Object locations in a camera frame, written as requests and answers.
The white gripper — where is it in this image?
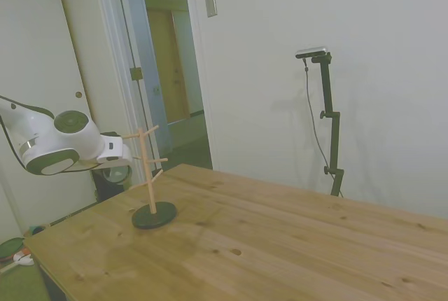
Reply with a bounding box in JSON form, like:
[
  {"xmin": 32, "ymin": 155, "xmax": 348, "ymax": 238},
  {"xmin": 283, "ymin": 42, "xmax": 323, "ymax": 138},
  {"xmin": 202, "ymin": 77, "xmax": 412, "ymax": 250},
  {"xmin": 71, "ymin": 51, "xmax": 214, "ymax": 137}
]
[{"xmin": 75, "ymin": 141, "xmax": 134, "ymax": 169}]

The enamel mug with black rim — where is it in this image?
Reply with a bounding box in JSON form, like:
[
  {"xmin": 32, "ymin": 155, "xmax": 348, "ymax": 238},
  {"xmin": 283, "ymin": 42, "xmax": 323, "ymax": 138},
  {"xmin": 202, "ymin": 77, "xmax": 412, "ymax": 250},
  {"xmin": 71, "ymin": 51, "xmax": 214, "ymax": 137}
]
[{"xmin": 102, "ymin": 164, "xmax": 133, "ymax": 186}]

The wooden mug tree black base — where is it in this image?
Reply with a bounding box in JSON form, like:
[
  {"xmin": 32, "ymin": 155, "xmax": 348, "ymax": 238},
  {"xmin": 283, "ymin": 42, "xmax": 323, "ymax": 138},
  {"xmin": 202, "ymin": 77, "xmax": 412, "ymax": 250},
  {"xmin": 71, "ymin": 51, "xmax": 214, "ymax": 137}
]
[{"xmin": 129, "ymin": 125, "xmax": 179, "ymax": 231}]

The black bin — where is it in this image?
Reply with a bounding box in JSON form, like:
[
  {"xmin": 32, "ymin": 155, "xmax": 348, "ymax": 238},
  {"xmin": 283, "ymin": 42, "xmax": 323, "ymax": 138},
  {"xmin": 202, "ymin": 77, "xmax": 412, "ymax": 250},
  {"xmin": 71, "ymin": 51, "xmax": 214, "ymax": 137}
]
[{"xmin": 91, "ymin": 169, "xmax": 131, "ymax": 204}]

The long dark rod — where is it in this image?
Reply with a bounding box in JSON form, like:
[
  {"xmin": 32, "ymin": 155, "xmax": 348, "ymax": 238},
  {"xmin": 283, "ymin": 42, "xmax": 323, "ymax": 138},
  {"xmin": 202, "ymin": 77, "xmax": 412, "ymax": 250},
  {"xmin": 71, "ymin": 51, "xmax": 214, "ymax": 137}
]
[{"xmin": 47, "ymin": 206, "xmax": 97, "ymax": 228}]

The grey blue open door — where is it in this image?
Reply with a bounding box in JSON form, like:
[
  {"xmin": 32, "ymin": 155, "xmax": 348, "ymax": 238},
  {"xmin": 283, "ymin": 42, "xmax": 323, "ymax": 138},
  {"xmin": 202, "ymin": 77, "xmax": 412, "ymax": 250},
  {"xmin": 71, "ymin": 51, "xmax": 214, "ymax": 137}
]
[{"xmin": 114, "ymin": 0, "xmax": 186, "ymax": 157}]

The brown wooden door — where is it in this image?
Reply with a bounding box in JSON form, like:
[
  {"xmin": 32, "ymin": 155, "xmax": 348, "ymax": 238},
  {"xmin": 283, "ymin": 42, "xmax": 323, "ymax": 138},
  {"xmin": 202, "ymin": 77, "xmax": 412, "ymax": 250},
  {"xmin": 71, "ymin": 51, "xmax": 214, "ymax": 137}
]
[{"xmin": 146, "ymin": 8, "xmax": 192, "ymax": 123}]

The teal and tan item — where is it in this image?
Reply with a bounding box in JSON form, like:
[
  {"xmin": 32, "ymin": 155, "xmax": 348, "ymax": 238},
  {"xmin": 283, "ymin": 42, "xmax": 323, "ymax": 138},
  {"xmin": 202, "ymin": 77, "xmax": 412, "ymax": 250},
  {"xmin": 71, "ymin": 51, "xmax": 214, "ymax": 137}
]
[{"xmin": 23, "ymin": 223, "xmax": 48, "ymax": 237}]

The white and orange object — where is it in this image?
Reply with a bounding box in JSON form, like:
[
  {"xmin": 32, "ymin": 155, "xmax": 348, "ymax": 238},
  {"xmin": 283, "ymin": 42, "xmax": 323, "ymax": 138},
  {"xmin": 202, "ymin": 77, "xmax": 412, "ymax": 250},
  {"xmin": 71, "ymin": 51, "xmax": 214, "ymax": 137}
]
[{"xmin": 13, "ymin": 248, "xmax": 36, "ymax": 267}]

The green round disc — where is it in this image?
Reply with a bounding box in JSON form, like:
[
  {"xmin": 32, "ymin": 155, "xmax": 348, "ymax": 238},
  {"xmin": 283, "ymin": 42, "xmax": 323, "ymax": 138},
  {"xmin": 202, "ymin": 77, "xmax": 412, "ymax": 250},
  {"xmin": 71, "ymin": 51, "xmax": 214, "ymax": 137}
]
[{"xmin": 0, "ymin": 237, "xmax": 25, "ymax": 259}]

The white closet door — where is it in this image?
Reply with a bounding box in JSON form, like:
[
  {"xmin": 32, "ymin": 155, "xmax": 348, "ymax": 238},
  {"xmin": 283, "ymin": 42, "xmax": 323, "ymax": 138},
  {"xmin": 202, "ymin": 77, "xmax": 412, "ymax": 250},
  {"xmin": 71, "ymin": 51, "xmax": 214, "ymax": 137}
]
[{"xmin": 0, "ymin": 0, "xmax": 96, "ymax": 232}]

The light wooden stick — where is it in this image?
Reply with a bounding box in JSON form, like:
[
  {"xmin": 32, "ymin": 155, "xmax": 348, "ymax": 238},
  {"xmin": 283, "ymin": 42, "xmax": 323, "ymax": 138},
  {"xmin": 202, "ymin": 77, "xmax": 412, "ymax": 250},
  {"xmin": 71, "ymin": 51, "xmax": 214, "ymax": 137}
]
[{"xmin": 0, "ymin": 260, "xmax": 18, "ymax": 276}]

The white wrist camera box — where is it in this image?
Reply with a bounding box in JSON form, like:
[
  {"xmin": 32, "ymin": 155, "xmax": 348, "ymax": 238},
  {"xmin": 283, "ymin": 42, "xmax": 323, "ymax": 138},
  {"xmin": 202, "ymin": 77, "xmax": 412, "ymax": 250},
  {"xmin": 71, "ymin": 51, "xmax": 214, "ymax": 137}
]
[{"xmin": 100, "ymin": 132, "xmax": 125, "ymax": 161}]

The white door frame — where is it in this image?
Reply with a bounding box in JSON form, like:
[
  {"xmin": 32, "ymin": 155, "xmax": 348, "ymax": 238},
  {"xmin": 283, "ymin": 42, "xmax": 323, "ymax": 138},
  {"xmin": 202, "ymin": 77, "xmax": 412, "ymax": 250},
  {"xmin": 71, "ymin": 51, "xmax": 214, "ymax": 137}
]
[{"xmin": 92, "ymin": 0, "xmax": 215, "ymax": 171}]

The black camera stand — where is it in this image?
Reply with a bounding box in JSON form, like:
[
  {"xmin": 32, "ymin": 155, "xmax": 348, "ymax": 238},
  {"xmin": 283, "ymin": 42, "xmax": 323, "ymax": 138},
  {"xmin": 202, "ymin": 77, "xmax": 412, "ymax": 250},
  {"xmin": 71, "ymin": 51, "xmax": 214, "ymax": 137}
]
[
  {"xmin": 310, "ymin": 52, "xmax": 345, "ymax": 197},
  {"xmin": 302, "ymin": 57, "xmax": 344, "ymax": 199}
]

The grey exterior camera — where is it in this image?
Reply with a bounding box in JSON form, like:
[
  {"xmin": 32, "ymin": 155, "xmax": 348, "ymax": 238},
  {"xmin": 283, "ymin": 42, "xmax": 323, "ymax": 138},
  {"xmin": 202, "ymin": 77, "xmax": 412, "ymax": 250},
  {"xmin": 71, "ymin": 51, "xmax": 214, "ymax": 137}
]
[{"xmin": 295, "ymin": 45, "xmax": 331, "ymax": 60}]

